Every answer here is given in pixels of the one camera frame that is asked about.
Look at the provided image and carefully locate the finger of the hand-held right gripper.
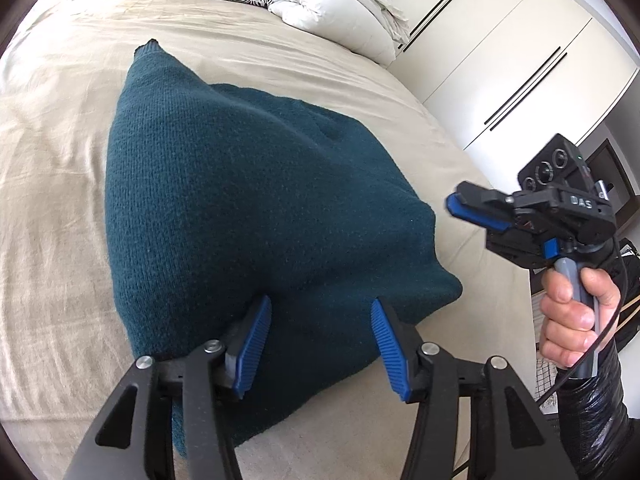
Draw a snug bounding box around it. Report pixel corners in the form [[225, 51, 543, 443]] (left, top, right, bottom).
[[454, 180, 517, 208], [445, 194, 513, 234]]

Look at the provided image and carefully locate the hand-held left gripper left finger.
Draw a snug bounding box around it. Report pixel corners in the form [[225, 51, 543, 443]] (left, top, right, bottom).
[[62, 295, 273, 480]]

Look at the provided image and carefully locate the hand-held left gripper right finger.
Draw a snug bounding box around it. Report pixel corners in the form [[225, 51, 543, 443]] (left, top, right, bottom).
[[370, 297, 581, 480]]

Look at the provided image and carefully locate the dark teal knit sweater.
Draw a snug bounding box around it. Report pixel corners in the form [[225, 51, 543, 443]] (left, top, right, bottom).
[[102, 39, 463, 458]]

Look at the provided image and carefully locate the person's right forearm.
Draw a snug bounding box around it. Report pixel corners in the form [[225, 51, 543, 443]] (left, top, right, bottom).
[[547, 340, 640, 480]]

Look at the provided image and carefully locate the person's right hand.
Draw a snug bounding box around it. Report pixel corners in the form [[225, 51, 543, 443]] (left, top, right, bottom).
[[539, 265, 624, 378]]

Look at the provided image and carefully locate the dark cabinet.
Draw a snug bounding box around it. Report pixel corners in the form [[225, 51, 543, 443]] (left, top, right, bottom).
[[585, 137, 633, 211]]

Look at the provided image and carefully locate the white wardrobe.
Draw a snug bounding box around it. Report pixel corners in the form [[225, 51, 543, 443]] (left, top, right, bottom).
[[390, 0, 640, 152]]

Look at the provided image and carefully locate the white duvet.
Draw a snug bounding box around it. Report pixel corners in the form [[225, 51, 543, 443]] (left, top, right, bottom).
[[267, 0, 401, 67]]

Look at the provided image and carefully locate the bed with beige sheet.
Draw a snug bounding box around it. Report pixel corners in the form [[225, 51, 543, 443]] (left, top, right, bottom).
[[0, 0, 551, 480]]

